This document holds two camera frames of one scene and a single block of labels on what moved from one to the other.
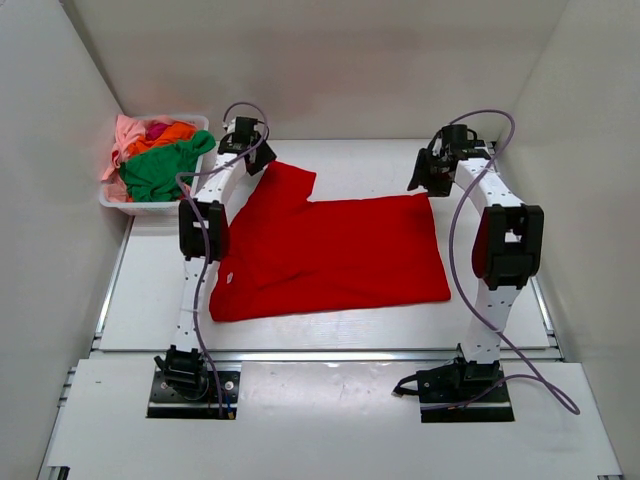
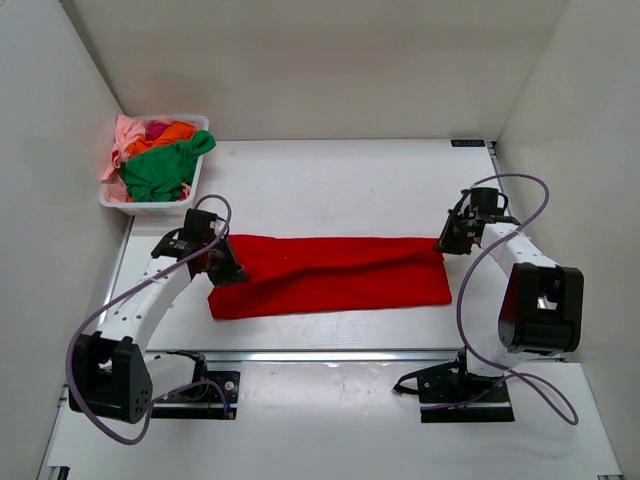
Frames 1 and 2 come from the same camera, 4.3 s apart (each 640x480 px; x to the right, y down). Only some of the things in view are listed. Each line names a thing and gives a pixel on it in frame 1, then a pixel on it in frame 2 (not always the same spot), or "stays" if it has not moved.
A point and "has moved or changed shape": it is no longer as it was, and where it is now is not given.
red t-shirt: x=287 y=256 has moved or changed shape
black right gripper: x=426 y=159 to x=446 y=244
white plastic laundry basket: x=172 y=207 stays
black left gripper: x=267 y=157 to x=233 y=272
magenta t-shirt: x=153 y=130 stays
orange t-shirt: x=173 y=133 stays
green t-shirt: x=152 y=175 stays
